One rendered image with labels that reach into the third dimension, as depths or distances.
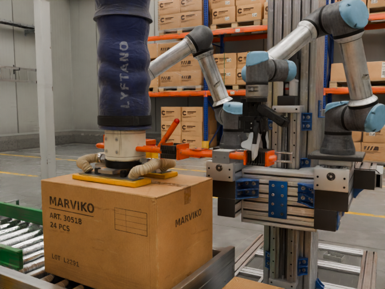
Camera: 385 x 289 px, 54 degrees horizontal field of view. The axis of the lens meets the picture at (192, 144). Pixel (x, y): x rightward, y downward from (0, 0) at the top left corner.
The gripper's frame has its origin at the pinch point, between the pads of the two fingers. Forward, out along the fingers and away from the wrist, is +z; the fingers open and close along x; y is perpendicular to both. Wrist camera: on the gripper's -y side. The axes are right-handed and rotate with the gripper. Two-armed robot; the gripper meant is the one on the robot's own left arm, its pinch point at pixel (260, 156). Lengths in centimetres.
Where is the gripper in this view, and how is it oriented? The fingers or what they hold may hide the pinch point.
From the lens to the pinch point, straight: 132.7
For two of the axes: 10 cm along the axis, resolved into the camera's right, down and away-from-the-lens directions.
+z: 0.0, 9.9, 1.0
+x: -5.2, 0.9, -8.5
